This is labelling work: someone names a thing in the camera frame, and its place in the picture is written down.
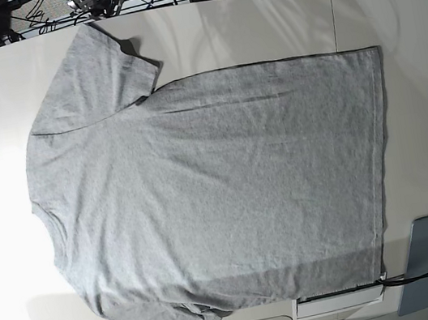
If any grey T-shirt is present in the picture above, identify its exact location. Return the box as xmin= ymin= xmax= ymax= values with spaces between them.
xmin=26 ymin=25 xmax=385 ymax=320

